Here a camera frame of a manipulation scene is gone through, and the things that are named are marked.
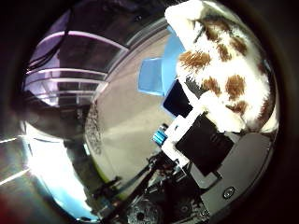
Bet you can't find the white brown-spotted plush toy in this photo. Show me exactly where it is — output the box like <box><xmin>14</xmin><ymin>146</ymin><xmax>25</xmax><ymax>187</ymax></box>
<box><xmin>164</xmin><ymin>0</ymin><xmax>279</xmax><ymax>133</ymax></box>

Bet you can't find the blue table mat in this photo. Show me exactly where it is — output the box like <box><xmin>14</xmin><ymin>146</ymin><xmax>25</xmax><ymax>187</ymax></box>
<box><xmin>161</xmin><ymin>24</ymin><xmax>186</xmax><ymax>96</ymax></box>

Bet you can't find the low hedge planter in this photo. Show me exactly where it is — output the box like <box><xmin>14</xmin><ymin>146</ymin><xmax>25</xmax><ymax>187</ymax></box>
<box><xmin>83</xmin><ymin>99</ymin><xmax>105</xmax><ymax>157</ymax></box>

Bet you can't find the white metal balcony railing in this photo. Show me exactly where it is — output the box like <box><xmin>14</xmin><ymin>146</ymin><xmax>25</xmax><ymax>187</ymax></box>
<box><xmin>22</xmin><ymin>29</ymin><xmax>129</xmax><ymax>106</ymax></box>

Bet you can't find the thick black cable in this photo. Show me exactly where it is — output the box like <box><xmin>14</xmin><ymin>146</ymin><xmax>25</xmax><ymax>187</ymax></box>
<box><xmin>93</xmin><ymin>160</ymin><xmax>160</xmax><ymax>220</ymax></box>

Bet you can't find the thin black cable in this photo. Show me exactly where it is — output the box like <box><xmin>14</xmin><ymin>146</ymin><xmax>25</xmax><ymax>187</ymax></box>
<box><xmin>27</xmin><ymin>8</ymin><xmax>74</xmax><ymax>70</ymax></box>

